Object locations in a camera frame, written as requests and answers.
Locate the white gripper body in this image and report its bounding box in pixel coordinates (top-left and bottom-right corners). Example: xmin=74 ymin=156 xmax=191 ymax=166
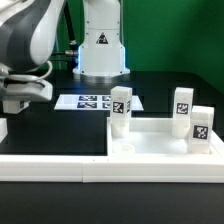
xmin=0 ymin=75 xmax=53 ymax=102

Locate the white square table top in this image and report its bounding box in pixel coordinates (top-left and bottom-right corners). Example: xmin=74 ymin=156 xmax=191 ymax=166
xmin=107 ymin=118 xmax=224 ymax=158

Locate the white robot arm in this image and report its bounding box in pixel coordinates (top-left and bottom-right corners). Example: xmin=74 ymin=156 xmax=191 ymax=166
xmin=0 ymin=0 xmax=129 ymax=101

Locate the white sheet with markers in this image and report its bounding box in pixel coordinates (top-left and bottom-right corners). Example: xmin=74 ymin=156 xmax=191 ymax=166
xmin=54 ymin=94 xmax=145 ymax=111

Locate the white U-shaped obstacle fence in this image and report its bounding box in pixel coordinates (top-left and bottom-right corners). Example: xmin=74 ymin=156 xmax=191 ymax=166
xmin=0 ymin=117 xmax=224 ymax=184

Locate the white camera cable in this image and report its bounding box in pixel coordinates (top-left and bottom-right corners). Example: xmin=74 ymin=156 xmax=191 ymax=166
xmin=3 ymin=59 xmax=54 ymax=84

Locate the black cable bundle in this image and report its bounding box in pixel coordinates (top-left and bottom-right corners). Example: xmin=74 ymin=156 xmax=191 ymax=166
xmin=51 ymin=0 xmax=80 ymax=70

